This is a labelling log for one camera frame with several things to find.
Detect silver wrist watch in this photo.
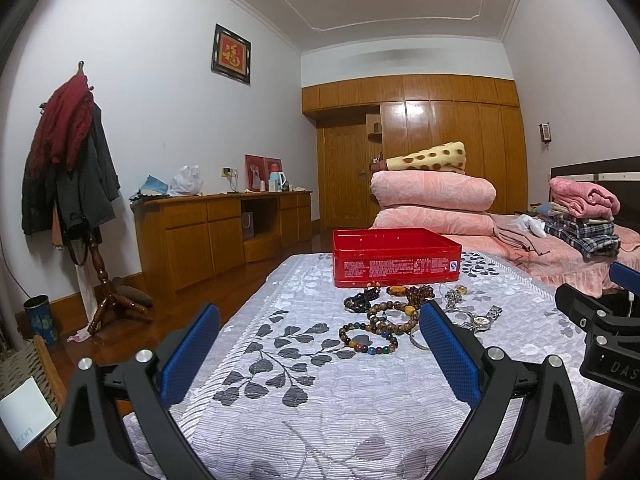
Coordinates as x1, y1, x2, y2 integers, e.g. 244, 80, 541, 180
461, 306, 502, 333

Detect large silver bangle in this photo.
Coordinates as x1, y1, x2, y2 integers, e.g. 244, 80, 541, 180
409, 326, 430, 351

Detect plaid folded clothes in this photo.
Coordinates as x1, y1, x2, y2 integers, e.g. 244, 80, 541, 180
544, 216, 620, 260

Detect pink bed cover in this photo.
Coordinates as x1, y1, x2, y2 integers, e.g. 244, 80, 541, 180
447, 226, 639, 298

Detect white paper card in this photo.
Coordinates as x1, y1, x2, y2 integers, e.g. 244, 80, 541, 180
0, 377, 58, 451

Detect pink folded towel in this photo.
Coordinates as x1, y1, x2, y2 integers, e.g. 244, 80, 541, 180
549, 177, 620, 220

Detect dark wooden headboard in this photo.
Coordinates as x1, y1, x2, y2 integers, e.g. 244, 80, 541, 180
550, 156, 640, 232

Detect wicker chair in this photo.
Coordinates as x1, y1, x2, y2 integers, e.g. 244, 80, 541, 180
1, 336, 66, 453

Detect beige folded cloth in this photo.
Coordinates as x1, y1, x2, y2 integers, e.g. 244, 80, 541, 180
491, 214, 551, 256

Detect thin silver bangle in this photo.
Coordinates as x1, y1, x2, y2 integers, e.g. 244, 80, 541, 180
445, 309, 473, 330

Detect wooden coat stand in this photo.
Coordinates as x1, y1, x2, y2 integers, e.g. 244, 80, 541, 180
68, 61, 149, 341

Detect blue waste bin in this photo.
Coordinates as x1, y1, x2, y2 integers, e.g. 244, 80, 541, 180
24, 295, 58, 344

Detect brown slippers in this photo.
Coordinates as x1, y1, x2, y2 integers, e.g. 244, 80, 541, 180
112, 276, 153, 308

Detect lower pink folded quilt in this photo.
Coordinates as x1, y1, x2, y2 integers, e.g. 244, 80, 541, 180
372, 205, 495, 236

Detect yellow brown spotted blanket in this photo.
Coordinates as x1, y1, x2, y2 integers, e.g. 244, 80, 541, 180
385, 141, 466, 174

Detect white floral table cloth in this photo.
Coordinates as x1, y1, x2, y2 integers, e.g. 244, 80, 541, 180
170, 252, 620, 479

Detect long wooden sideboard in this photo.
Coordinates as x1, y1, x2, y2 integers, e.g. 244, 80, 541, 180
132, 190, 312, 300

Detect red plastic box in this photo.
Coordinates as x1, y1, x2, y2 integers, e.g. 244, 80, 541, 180
332, 228, 462, 288

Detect dark grey jacket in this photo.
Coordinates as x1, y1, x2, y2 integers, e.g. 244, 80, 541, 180
21, 105, 120, 246

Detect white plastic bag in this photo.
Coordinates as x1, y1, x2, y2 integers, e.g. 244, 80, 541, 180
168, 165, 203, 197

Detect wooden wardrobe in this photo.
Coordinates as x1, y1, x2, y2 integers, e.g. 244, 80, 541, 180
302, 74, 528, 230

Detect dark red coat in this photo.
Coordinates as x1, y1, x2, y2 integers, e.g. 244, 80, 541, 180
27, 68, 94, 179

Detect red photo frames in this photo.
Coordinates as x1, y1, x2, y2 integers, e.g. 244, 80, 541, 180
244, 154, 282, 192

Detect white blue kettle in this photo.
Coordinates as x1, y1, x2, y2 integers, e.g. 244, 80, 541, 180
269, 162, 288, 192

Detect framed red fu picture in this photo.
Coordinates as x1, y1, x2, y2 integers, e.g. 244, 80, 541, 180
210, 24, 252, 84

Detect silver chain yellow bead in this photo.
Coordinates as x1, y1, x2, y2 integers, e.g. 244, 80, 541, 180
444, 285, 468, 310

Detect wall phone unit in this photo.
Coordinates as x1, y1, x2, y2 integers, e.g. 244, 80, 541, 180
538, 122, 552, 144

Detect large brown wooden bead bracelet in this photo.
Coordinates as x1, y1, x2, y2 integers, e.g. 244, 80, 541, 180
365, 299, 420, 337

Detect multicolour stone bead bracelet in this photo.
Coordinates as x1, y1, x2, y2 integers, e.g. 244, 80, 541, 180
337, 320, 400, 358

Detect black bead necklace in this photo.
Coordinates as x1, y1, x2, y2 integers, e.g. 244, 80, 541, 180
342, 282, 382, 312

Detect wall socket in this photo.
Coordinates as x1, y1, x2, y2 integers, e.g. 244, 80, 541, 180
221, 167, 238, 178

